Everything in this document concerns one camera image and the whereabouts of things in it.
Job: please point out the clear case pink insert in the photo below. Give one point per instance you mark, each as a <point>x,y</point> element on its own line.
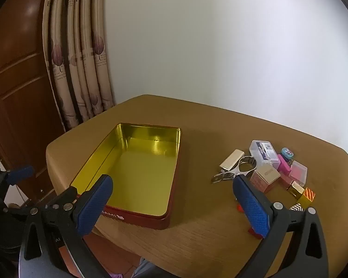
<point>298,172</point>

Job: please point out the brown wooden door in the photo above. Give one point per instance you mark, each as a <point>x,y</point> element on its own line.
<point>17,92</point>

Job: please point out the clear labelled plastic box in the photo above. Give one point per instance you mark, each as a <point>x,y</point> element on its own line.
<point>264,152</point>

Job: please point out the black white striped box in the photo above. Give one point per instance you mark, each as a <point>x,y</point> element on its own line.
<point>296,207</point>

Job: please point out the purple cloth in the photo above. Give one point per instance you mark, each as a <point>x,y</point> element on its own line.
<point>116,275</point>

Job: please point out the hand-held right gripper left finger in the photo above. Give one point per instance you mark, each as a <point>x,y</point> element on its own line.
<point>94,207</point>

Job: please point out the red tin box gold interior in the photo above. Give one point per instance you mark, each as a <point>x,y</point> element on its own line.
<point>139,173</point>

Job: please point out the yellow box orange stripes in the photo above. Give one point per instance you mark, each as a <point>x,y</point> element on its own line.
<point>307,198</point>

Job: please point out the person's grey trousers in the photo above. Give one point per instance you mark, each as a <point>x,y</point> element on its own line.
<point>146,269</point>

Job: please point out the small blue cartoon tin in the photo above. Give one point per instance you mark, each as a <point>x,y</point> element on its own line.
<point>287,152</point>

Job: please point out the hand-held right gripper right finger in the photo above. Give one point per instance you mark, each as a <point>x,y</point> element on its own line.
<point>251,205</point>

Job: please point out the gold ribbed box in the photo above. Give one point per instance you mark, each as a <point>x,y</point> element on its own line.
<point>231,161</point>

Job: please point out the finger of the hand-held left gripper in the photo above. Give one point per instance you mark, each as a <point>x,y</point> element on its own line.
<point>20,173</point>

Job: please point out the cream and red cube box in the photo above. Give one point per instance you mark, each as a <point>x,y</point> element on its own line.
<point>264,178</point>

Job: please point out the silver metal tongs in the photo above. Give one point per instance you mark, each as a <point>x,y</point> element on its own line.
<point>224,176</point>

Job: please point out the magenta rectangular box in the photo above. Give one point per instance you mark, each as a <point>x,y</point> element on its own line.
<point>285,166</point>

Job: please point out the beige tree-print curtain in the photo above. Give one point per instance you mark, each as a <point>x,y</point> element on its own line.
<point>75,49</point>

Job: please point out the gold cap lipstick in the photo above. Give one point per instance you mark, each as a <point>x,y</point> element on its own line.
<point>295,189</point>

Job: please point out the small red plastic piece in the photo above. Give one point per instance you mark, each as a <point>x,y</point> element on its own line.
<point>240,208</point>

